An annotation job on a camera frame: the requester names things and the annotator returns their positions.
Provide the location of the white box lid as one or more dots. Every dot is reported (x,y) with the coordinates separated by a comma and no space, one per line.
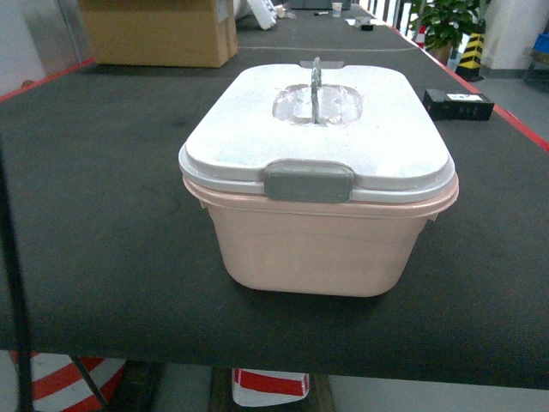
(363,135)

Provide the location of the pink plastic storage box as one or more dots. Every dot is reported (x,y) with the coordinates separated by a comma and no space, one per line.
(346,249)

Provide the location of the cardboard box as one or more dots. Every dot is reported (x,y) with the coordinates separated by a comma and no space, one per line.
(196,34)

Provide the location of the red white traffic cone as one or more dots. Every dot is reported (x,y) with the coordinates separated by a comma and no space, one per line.
(253,388)

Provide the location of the black rectangular device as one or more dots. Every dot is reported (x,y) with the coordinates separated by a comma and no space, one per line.
(441,105)

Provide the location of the yellow black bollard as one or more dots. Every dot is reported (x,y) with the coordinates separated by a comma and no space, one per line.
(469,66)

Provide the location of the green potted plant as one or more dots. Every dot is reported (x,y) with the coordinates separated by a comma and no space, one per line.
(445,22)

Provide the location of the left red white cone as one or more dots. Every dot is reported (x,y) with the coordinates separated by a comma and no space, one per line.
(60,385)

